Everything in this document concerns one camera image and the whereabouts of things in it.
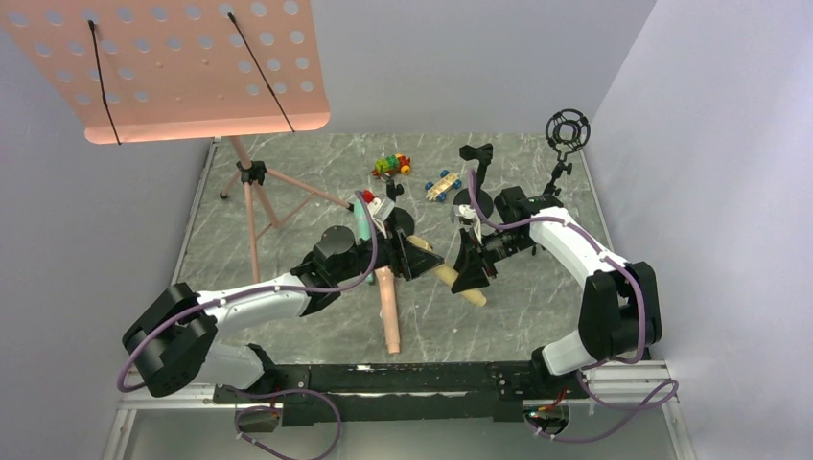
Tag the black base frame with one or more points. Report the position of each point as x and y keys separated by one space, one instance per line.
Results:
x=378 y=392

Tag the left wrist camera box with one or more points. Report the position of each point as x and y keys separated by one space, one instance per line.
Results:
x=380 y=207

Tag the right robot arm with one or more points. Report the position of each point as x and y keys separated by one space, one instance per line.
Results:
x=619 y=314

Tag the black tripod shock-mount stand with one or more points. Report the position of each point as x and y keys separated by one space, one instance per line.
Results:
x=567 y=132

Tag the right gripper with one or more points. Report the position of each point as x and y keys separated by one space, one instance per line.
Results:
x=476 y=258

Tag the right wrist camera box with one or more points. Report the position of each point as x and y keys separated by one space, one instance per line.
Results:
x=465 y=215

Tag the pink perforated music stand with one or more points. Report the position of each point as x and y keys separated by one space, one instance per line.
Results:
x=143 y=71

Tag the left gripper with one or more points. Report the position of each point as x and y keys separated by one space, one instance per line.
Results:
x=401 y=256

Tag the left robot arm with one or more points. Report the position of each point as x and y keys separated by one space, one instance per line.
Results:
x=174 y=342

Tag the colourful toy brick car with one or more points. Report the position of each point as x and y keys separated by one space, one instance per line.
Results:
x=392 y=164

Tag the pink microphone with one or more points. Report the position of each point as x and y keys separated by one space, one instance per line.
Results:
x=389 y=310

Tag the beige toy chassis blue wheels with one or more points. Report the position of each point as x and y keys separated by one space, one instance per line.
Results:
x=438 y=191

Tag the black round-base mic stand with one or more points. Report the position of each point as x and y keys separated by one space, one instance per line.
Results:
x=399 y=217
x=483 y=155

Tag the green microphone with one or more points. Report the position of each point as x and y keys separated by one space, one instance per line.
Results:
x=364 y=227

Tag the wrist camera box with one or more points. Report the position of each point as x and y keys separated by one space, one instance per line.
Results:
x=465 y=215
x=380 y=207

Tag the beige microphone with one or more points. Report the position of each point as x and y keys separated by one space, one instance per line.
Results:
x=448 y=275

